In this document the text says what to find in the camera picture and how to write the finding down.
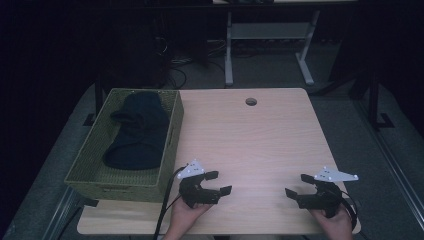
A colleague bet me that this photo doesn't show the white metal desk frame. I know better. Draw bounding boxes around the white metal desk frame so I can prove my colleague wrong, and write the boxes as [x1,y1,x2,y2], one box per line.
[224,9,321,88]

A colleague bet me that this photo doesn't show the black metal stand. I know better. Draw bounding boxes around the black metal stand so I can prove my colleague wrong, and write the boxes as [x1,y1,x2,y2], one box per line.
[83,75,104,127]
[367,71,395,130]

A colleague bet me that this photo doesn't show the green woven basket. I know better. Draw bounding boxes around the green woven basket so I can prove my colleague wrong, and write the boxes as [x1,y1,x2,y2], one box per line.
[64,88,185,203]

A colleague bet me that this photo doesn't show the dark blue knitted sweater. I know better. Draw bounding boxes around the dark blue knitted sweater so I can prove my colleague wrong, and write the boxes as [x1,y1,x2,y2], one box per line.
[103,91,171,171]

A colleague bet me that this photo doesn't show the metal floor rail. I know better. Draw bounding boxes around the metal floor rail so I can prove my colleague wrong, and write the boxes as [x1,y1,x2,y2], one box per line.
[42,186,78,240]
[353,99,424,222]

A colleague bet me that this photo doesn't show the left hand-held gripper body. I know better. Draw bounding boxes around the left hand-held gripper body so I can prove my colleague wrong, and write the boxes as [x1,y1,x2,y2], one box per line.
[177,159,221,209]

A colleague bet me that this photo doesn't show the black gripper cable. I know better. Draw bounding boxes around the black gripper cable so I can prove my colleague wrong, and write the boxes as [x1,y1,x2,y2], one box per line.
[153,164,189,240]
[339,190,360,232]

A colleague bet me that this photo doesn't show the person's left hand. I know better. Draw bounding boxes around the person's left hand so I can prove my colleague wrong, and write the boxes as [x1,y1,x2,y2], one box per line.
[163,196,213,240]

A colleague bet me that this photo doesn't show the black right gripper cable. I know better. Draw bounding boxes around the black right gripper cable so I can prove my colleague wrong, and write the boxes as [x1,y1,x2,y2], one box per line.
[339,190,360,232]

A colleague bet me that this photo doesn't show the person's right hand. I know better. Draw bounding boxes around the person's right hand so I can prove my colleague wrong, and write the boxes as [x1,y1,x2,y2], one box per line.
[309,204,354,240]

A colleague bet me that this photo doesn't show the bundle of floor cables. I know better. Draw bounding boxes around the bundle of floor cables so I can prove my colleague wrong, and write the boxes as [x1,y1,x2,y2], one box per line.
[153,36,228,90]

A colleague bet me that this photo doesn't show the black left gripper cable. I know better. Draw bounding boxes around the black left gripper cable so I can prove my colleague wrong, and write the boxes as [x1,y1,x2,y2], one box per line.
[153,164,189,240]

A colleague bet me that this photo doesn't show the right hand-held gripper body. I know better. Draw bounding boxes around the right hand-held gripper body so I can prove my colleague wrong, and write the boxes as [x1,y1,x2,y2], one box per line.
[296,165,359,219]

